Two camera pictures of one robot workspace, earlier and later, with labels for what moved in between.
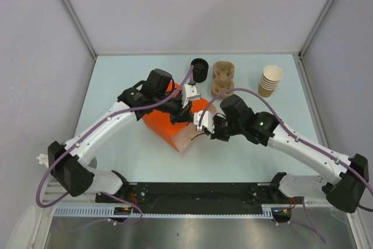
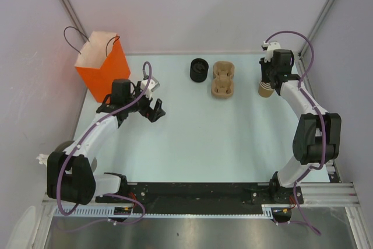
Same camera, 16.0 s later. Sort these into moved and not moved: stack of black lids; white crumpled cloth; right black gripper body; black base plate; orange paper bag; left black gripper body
Moved: left black gripper body; right black gripper body; orange paper bag
Not moved: black base plate; white crumpled cloth; stack of black lids
